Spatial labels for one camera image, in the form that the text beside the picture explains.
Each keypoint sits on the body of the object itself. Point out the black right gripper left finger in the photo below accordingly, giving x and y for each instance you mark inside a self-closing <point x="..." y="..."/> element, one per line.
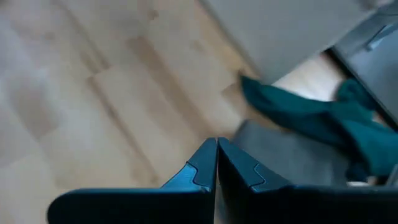
<point x="186" y="208"/>

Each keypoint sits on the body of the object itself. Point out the beige fabric storage box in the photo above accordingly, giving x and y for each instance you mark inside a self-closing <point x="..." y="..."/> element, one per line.
<point x="280" y="31"/>

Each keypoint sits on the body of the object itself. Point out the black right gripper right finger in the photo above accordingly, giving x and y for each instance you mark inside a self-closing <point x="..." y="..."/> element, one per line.
<point x="280" y="208"/>

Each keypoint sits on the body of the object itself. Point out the dark grey plain towel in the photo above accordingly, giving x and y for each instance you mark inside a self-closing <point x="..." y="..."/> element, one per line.
<point x="295" y="155"/>

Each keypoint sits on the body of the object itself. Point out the dark green towel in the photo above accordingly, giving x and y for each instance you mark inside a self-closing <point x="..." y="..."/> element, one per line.
<point x="295" y="109"/>

